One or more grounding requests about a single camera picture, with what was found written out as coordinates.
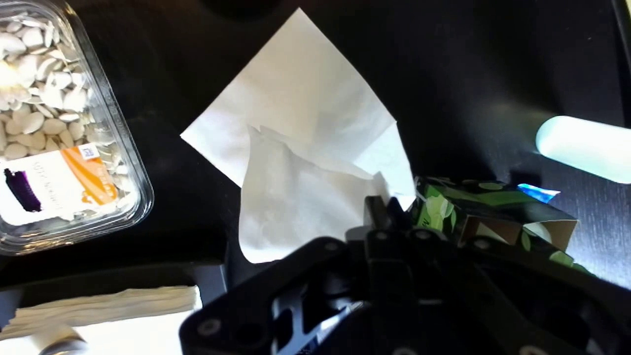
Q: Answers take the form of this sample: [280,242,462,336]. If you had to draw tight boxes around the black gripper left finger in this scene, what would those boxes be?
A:
[343,196,410,355]

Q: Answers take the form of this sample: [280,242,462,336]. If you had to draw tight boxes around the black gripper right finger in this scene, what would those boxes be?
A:
[387,196,560,355]

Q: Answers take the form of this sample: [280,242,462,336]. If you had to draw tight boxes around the single white paper towel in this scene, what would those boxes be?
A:
[180,7,418,265]

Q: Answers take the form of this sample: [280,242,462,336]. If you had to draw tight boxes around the green and black box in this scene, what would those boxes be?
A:
[410,177,580,273]

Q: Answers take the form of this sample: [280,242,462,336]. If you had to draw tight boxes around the small blue object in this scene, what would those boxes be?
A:
[517,182,562,206]

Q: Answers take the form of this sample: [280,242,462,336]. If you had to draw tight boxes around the black napkin holder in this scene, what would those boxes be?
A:
[0,259,229,332]

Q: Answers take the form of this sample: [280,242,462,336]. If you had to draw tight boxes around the clear pumpkin seeds container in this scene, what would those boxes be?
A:
[0,0,156,257]

